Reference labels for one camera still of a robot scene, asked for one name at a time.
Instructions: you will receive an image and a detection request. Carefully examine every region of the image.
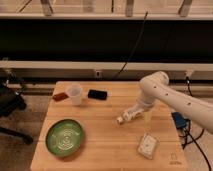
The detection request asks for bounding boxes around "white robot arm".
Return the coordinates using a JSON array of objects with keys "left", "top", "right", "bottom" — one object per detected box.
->
[{"left": 123, "top": 71, "right": 213, "bottom": 134}]

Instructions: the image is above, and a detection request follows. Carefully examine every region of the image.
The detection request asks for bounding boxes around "black hanging cable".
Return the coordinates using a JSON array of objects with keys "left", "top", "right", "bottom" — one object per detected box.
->
[{"left": 111, "top": 10, "right": 150, "bottom": 81}]

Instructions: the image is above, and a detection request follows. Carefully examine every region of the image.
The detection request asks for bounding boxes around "white rectangular sponge box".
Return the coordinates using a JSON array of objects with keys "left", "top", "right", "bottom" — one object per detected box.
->
[{"left": 138, "top": 133, "right": 158, "bottom": 160}]

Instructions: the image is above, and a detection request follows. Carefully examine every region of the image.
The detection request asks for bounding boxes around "blue connector box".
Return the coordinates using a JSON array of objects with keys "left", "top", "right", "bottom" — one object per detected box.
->
[{"left": 172, "top": 112, "right": 187, "bottom": 129}]

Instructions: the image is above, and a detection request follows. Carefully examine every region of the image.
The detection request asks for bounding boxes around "black floor cable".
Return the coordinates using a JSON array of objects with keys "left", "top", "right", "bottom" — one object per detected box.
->
[{"left": 179, "top": 77, "right": 213, "bottom": 171}]

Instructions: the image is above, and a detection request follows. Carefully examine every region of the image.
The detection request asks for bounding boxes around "white plastic bottle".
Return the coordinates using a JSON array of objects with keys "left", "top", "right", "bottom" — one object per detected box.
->
[{"left": 117, "top": 110, "right": 142, "bottom": 124}]

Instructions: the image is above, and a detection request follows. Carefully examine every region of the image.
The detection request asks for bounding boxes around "translucent plastic cup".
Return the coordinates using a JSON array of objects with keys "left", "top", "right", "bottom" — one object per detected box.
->
[{"left": 65, "top": 84, "right": 82, "bottom": 106}]

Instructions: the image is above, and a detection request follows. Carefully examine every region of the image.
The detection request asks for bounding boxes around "black rectangular phone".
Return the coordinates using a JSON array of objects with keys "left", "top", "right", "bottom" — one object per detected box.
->
[{"left": 88, "top": 89, "right": 107, "bottom": 100}]

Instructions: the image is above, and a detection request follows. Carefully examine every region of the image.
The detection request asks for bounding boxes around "black office chair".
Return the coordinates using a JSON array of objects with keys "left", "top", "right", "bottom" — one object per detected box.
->
[{"left": 0, "top": 68, "right": 33, "bottom": 145}]

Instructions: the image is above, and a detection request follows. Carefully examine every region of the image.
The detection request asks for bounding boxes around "green ceramic bowl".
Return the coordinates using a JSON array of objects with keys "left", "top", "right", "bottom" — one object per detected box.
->
[{"left": 45, "top": 119, "right": 85, "bottom": 158}]

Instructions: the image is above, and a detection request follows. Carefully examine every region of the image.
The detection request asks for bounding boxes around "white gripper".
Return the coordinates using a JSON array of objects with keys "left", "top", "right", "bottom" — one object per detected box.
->
[{"left": 124, "top": 98, "right": 155, "bottom": 130}]

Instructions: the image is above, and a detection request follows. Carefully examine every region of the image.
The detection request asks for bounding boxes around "wall power outlet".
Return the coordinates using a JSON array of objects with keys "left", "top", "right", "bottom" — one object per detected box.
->
[{"left": 95, "top": 70, "right": 101, "bottom": 78}]

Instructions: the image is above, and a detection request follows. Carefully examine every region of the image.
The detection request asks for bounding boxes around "small brown red block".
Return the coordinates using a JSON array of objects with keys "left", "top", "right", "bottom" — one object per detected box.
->
[{"left": 52, "top": 92, "right": 68, "bottom": 102}]

